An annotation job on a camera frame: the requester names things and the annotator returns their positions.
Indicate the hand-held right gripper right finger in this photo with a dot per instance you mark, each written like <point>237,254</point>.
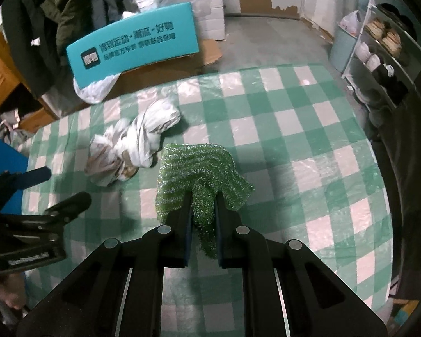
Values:
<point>219,242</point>

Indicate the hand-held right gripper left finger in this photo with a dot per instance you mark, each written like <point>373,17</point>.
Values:
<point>187,242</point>

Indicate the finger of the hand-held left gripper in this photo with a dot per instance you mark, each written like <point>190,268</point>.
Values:
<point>33,179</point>
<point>72,203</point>

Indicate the green glittery scouring pad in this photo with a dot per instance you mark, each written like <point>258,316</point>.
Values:
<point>196,168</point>

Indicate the person's left hand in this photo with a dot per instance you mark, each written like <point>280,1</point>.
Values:
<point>5,293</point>

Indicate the knotted white cloth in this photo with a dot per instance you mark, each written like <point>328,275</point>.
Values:
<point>140,137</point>

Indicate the white plastic bag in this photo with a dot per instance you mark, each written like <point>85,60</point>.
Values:
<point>94,91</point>

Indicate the green checked tablecloth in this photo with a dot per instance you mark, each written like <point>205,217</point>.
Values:
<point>301,140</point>

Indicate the hanging dark coat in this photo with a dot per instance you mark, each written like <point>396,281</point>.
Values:
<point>28,42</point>

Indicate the teal printed shoe box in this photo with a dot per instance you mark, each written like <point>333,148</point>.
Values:
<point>133,49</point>

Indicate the hanging olive jacket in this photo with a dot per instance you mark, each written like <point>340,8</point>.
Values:
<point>66,3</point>

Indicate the light blue storage box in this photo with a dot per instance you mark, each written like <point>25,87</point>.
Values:
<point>342,52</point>

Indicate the small pink white bag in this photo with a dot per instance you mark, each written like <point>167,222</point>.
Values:
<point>351,23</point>

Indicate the group of assorted shoes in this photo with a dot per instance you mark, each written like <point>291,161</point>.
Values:
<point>386,35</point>

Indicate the grey metal shoe rack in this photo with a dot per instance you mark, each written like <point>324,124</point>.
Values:
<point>407,52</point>

